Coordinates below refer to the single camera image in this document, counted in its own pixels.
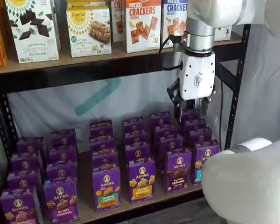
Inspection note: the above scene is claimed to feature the honey mustard pretzel crackers box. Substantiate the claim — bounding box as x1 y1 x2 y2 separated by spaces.
213 25 233 42

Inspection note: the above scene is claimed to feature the purple Annie's hidden veggies box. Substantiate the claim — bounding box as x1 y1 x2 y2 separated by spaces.
92 167 122 212
90 119 114 140
91 151 120 171
90 136 116 154

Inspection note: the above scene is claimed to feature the black metal shelving frame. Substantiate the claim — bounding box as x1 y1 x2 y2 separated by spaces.
0 23 252 224

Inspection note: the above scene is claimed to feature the purple Annie's box yellow patch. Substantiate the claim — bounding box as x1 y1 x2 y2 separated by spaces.
124 129 149 145
122 116 145 133
125 141 152 163
128 158 156 204

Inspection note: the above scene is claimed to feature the cheddar pretzel crackers box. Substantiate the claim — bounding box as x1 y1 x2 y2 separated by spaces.
111 0 126 43
123 0 162 54

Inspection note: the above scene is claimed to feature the white backdrop sheet teal stripe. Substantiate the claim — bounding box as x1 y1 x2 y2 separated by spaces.
7 69 227 150

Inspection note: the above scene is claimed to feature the sea salt pretzel crackers box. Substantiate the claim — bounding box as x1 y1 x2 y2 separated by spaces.
161 0 189 49

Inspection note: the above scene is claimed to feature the purple Annie's box pink patch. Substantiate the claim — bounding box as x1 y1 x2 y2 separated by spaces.
10 151 45 173
0 186 42 224
7 168 43 192
16 137 47 156

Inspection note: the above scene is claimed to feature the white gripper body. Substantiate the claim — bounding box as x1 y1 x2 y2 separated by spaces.
178 49 217 101

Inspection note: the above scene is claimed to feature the purple Annie's bunny grahams box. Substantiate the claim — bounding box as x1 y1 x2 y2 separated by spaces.
43 179 80 224
49 145 79 165
51 128 77 149
46 162 78 184

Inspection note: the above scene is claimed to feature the Sweet Thins cookie box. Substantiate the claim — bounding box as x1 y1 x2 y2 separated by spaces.
4 0 61 63

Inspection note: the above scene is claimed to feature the purple Annie's box teal patch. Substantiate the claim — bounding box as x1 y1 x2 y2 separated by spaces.
183 118 207 133
181 108 201 122
189 127 213 147
193 140 221 186

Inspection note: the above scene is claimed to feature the Simple Mills bar box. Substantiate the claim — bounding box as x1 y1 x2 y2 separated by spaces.
67 0 107 10
66 5 112 58

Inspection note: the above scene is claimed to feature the white side curtain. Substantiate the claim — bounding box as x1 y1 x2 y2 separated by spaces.
232 23 280 150

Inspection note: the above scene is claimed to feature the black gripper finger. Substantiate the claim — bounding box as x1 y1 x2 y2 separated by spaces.
199 86 217 118
167 78 185 124

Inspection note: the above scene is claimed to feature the long black cable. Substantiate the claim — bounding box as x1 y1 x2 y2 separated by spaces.
215 71 225 150

